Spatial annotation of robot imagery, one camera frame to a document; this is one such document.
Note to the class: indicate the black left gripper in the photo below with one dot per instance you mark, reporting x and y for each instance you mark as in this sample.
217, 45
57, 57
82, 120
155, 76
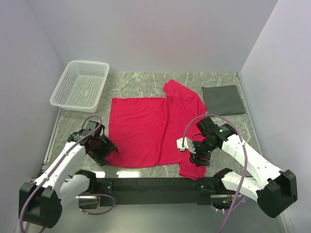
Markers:
109, 145

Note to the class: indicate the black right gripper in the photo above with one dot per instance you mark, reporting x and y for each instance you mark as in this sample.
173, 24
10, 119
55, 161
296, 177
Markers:
196, 158

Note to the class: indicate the crimson red t-shirt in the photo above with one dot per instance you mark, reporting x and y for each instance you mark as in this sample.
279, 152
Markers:
145, 130

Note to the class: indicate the white perforated plastic basket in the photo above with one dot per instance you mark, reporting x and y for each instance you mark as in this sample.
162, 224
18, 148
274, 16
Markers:
80, 86

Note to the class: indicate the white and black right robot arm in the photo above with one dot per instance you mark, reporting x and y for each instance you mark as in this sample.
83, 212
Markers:
273, 189

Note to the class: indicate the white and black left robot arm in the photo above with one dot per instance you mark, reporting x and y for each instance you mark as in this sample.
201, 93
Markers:
41, 202

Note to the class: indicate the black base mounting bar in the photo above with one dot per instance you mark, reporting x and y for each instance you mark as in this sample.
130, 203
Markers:
129, 191

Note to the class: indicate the black wedge block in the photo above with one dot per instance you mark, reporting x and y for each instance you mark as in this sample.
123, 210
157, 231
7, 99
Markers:
223, 100

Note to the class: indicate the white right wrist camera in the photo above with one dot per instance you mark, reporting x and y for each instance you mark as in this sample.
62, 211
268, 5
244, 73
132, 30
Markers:
184, 144

